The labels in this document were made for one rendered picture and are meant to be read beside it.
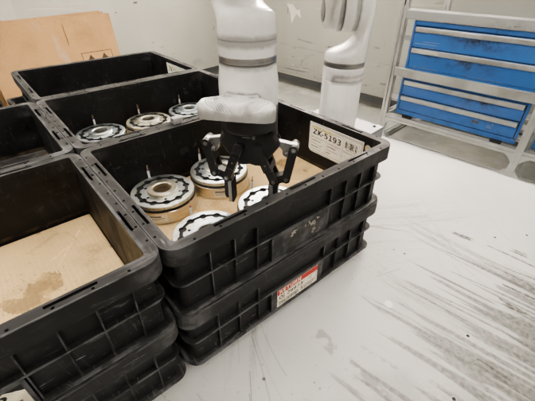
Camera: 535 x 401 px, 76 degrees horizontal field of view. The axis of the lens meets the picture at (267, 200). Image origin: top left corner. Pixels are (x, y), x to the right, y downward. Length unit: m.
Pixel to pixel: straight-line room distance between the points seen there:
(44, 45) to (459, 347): 3.41
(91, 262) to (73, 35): 3.16
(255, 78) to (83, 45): 3.24
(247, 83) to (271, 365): 0.38
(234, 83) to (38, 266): 0.36
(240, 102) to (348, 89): 0.46
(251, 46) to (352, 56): 0.43
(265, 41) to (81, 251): 0.38
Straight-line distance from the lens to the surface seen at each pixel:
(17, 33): 3.50
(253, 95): 0.42
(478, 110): 2.39
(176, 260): 0.37
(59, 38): 3.57
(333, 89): 0.83
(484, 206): 0.95
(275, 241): 0.47
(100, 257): 0.54
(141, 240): 0.38
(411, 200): 0.89
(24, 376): 0.40
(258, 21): 0.41
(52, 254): 0.58
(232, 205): 0.58
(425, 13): 2.40
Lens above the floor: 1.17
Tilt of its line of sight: 35 degrees down
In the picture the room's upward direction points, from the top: straight up
